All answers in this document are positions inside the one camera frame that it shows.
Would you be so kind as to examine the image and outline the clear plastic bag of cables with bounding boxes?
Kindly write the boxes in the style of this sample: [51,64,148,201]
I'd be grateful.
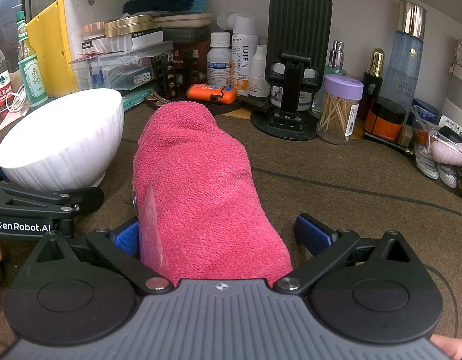
[410,105,462,197]

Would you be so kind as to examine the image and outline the black bristle brush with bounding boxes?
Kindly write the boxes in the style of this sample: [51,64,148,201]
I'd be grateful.
[122,0,208,16]

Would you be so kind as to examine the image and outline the white medicine bottle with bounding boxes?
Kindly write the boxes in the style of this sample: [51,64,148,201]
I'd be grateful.
[206,32,232,87]

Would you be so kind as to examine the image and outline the black cosmetic pen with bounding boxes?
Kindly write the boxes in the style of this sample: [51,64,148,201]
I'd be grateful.
[362,131,414,155]

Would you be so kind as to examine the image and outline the blue gold-cap toner bottle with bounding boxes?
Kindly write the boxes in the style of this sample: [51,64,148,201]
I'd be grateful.
[385,1,427,112]

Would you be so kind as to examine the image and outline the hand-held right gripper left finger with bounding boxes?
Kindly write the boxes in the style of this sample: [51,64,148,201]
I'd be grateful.
[36,217,175,295]

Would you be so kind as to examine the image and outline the pink towel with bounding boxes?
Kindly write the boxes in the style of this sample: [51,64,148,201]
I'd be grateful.
[133,102,294,285]

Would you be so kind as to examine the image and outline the white ribbed bowl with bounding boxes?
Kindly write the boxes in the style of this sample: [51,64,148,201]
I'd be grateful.
[0,88,125,193]

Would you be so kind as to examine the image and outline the small white dropper bottle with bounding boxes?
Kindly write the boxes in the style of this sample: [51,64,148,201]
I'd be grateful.
[249,44,269,98]

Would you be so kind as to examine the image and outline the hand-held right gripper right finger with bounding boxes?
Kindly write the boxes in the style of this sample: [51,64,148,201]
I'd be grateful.
[274,214,413,295]

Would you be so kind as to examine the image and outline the red label water bottle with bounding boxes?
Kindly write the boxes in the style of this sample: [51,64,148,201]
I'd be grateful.
[0,40,15,118]

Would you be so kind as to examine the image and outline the glass perfume bottle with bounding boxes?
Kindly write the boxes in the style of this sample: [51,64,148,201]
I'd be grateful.
[321,40,348,80]

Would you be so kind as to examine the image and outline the orange cream jar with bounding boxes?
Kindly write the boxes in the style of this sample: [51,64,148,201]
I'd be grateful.
[366,97,407,142]

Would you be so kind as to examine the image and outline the white round jar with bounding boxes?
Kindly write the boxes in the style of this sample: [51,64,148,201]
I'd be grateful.
[270,62,316,112]

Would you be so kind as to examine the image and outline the white grey container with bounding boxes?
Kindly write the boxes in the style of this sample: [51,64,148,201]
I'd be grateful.
[440,38,462,128]

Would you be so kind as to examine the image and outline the person's right hand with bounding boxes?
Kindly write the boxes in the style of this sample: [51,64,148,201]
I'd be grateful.
[430,334,462,360]

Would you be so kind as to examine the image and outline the black ribbed tray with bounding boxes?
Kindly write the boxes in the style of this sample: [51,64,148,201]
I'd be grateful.
[205,97,242,116]

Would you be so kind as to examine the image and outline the black gold-lettered ink sticks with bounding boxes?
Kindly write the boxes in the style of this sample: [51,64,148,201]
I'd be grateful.
[152,49,199,99]

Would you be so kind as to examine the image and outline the purple lid toothpick jar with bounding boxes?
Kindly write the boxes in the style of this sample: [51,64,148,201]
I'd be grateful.
[316,74,364,145]

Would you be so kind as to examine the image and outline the green glass bottle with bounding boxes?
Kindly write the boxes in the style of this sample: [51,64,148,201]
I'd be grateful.
[15,10,50,109]

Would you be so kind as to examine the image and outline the black gold-cap bottle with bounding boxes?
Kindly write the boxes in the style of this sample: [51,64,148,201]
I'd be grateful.
[360,47,385,121]

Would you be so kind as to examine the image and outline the white shelf unit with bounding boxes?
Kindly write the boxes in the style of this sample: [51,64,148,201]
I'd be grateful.
[62,0,462,121]

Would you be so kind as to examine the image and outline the white cable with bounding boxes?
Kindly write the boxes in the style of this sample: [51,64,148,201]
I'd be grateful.
[1,89,30,114]

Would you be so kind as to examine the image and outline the pink handheld device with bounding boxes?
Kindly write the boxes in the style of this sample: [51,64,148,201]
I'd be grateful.
[430,140,462,166]

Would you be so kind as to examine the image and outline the orange plastic case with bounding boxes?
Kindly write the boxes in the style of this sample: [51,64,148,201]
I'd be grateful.
[187,83,238,104]

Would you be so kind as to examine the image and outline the black phone stand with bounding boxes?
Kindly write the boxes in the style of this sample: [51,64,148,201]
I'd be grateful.
[250,0,334,142]

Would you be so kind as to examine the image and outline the clear plastic storage box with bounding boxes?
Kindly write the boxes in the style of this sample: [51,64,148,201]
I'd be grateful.
[69,41,174,91]

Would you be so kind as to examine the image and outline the yellow plastic board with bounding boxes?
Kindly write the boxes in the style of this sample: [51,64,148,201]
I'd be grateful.
[26,0,79,97]

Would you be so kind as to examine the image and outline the brown felt desk mat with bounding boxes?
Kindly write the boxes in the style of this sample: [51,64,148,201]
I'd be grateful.
[77,167,462,308]

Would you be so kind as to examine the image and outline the striped cardboard box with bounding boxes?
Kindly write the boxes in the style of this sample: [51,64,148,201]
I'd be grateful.
[82,28,164,55]

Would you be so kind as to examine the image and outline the beige flat case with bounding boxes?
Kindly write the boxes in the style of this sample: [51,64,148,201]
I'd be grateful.
[152,12,213,29]

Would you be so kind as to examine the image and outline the teal book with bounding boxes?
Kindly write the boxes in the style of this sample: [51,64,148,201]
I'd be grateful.
[120,85,161,113]

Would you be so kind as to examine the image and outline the gold round tin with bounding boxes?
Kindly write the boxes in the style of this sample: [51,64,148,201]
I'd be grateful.
[104,14,155,38]

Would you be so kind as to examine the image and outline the white pill bottle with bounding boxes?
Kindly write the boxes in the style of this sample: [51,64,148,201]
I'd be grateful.
[231,13,260,97]

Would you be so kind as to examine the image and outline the brown hair clips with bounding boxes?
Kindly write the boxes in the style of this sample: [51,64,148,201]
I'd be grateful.
[145,89,172,106]

